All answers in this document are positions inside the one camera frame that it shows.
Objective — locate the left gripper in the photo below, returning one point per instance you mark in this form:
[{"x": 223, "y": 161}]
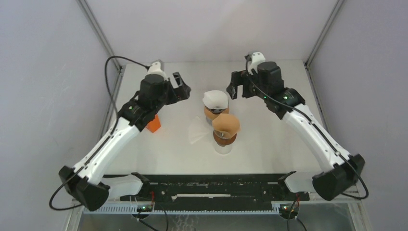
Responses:
[{"x": 181, "y": 92}]

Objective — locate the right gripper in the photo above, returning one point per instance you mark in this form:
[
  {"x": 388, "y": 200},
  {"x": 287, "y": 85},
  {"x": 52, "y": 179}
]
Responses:
[{"x": 238, "y": 78}]

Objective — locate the white paper coffee filter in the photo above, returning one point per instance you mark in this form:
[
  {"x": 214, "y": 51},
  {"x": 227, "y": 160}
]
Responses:
[
  {"x": 216, "y": 99},
  {"x": 197, "y": 129}
]

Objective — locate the brown paper coffee filter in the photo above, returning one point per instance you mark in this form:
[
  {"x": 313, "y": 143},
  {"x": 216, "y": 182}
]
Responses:
[{"x": 227, "y": 124}]

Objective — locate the clear glass with brown band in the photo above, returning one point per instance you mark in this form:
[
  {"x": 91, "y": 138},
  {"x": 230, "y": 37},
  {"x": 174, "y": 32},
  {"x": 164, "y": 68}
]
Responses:
[{"x": 226, "y": 149}]

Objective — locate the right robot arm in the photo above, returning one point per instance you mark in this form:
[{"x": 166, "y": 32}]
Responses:
[{"x": 339, "y": 169}]

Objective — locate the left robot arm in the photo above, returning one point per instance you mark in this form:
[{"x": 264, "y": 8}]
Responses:
[{"x": 85, "y": 181}]

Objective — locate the orange filter holder box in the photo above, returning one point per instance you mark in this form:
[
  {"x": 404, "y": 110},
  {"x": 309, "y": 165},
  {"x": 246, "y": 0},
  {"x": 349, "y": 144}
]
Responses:
[{"x": 154, "y": 125}]

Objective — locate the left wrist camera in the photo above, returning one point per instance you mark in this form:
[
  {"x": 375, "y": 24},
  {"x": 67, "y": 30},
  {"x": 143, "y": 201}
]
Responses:
[{"x": 157, "y": 67}]

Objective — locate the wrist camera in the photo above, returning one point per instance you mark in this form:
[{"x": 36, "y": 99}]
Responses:
[
  {"x": 157, "y": 67},
  {"x": 252, "y": 61}
]

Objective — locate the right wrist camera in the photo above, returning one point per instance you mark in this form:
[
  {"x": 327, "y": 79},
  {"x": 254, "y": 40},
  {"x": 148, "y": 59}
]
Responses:
[{"x": 252, "y": 61}]

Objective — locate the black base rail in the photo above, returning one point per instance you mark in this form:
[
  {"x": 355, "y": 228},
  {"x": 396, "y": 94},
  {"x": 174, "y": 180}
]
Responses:
[{"x": 228, "y": 193}]

